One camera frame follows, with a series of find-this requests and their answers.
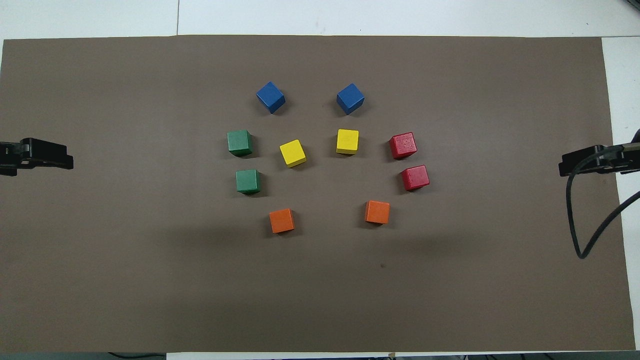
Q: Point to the brown paper mat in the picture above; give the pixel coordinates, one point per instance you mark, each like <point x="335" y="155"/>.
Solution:
<point x="150" y="275"/>

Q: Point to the red wooden cube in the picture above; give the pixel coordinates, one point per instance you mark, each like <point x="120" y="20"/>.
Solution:
<point x="415" y="178"/>
<point x="403" y="145"/>

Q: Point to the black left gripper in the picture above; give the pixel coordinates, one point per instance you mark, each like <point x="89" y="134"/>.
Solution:
<point x="10" y="159"/>

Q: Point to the blue wooden cube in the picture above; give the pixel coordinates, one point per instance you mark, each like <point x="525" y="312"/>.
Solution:
<point x="270" y="97"/>
<point x="350" y="98"/>

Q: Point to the green wooden cube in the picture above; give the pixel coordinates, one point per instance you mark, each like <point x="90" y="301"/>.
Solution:
<point x="239" y="143"/>
<point x="248" y="181"/>

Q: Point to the yellow wooden cube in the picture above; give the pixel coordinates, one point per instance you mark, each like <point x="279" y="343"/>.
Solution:
<point x="347" y="141"/>
<point x="293" y="153"/>

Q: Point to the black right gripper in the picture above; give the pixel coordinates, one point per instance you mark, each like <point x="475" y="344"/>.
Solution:
<point x="622" y="161"/>

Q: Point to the orange wooden cube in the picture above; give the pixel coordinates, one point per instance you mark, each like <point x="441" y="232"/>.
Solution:
<point x="377" y="212"/>
<point x="282" y="220"/>

